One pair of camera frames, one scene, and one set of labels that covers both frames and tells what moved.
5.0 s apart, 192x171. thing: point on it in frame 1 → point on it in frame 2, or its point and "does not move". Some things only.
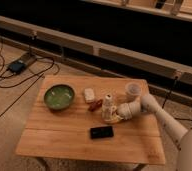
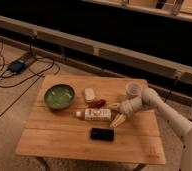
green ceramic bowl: [59, 96] does not move
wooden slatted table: [91, 119] does not move
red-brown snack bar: [92, 106] does not move
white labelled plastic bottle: [107, 106] → [95, 114]
